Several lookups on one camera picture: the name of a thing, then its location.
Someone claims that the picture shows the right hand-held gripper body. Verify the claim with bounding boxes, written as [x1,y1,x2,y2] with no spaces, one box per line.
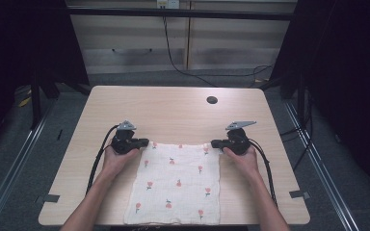
[222,120,258,156]

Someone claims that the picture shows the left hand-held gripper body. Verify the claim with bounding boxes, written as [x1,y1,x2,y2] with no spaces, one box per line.
[110,119,140,156]

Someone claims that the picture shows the white flower print cloth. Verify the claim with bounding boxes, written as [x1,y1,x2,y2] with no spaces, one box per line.
[122,140,224,226]

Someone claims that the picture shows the person's left hand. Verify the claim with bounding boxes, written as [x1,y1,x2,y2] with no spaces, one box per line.
[101,138,142,177]

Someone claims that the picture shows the person's right hand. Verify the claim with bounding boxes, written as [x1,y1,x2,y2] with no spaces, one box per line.
[222,144,261,181]

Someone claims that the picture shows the black metal stand leg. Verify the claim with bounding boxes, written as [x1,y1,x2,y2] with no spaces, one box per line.
[296,72,306,124]
[29,71,43,131]

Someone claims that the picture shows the grey tape strip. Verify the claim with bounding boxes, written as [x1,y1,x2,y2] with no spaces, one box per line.
[42,193,61,204]
[288,190,311,199]

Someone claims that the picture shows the light wooden cabinet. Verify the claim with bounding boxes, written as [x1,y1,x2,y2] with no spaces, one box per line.
[65,0,299,75]

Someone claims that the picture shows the yellow floor strip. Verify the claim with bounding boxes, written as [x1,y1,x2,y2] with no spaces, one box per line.
[16,95,34,109]

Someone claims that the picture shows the dark curtain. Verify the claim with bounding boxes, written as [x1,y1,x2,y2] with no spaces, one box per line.
[259,0,370,201]
[0,0,91,162]

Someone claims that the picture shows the black horizontal metal bar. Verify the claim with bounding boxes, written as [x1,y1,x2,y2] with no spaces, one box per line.
[66,7,299,22]

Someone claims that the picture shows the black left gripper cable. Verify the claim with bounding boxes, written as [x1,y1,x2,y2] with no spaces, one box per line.
[85,124,120,197]

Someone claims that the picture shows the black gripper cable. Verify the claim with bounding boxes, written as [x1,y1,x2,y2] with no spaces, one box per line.
[85,124,120,197]
[248,138,279,209]

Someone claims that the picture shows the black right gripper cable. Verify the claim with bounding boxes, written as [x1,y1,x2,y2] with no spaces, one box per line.
[248,138,279,209]

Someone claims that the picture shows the black floor cables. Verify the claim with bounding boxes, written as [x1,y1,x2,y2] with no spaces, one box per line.
[278,88,315,171]

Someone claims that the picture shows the long black power cable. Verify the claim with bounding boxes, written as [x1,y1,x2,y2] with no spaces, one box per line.
[161,14,275,89]

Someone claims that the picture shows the black cabinet handle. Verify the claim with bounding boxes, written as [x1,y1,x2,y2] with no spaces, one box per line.
[111,47,154,55]

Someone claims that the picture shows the metal floor rail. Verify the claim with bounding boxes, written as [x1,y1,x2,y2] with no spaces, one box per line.
[282,99,361,231]
[0,102,57,231]

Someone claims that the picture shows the white wall socket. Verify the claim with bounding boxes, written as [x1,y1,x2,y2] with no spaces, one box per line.
[155,0,181,10]

